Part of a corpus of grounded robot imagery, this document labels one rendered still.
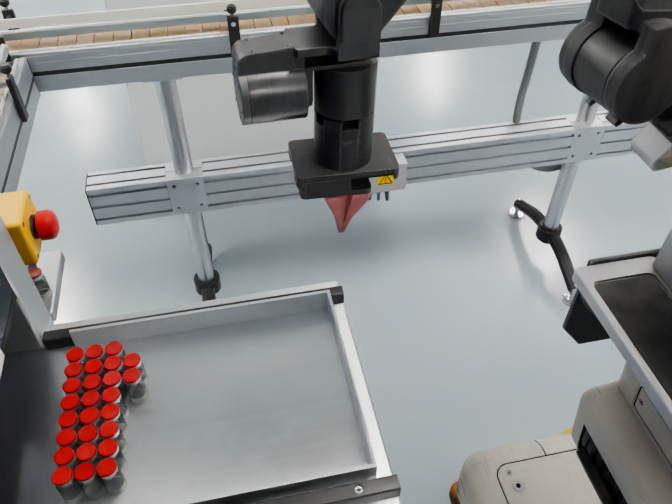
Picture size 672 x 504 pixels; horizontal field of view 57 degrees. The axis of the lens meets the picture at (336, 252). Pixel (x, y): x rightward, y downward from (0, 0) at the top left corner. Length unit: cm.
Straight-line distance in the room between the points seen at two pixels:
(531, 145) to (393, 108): 119
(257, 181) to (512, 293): 95
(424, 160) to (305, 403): 112
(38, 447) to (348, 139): 51
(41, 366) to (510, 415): 132
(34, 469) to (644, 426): 75
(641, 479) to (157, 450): 59
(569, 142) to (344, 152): 141
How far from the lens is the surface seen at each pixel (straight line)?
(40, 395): 87
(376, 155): 63
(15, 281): 84
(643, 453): 93
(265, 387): 80
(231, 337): 85
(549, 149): 195
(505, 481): 145
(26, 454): 83
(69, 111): 319
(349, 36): 52
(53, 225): 89
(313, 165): 61
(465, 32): 159
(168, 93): 156
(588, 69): 70
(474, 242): 230
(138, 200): 172
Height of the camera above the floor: 155
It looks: 44 degrees down
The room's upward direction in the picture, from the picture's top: straight up
